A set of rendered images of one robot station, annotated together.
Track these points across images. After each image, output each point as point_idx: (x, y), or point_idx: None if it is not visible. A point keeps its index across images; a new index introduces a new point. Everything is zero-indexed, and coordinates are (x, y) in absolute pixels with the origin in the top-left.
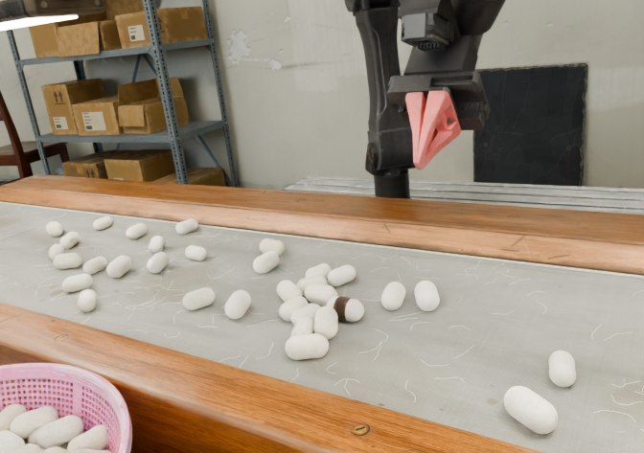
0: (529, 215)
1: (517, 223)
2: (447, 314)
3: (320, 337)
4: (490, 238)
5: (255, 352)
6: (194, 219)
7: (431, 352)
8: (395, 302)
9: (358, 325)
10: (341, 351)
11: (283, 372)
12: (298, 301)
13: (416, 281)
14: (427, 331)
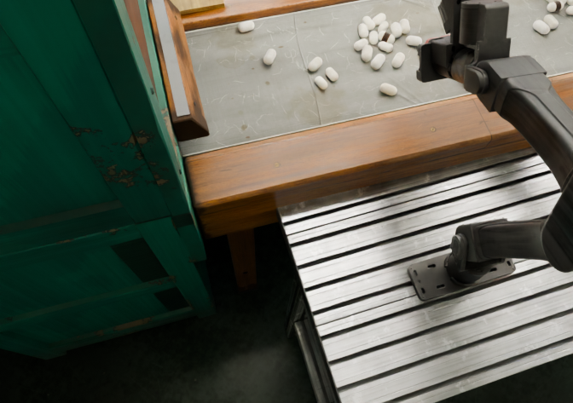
0: (570, 103)
1: (565, 89)
2: (527, 29)
3: None
4: (564, 77)
5: None
6: None
7: (511, 8)
8: (545, 16)
9: (545, 8)
10: None
11: None
12: None
13: (560, 43)
14: (523, 17)
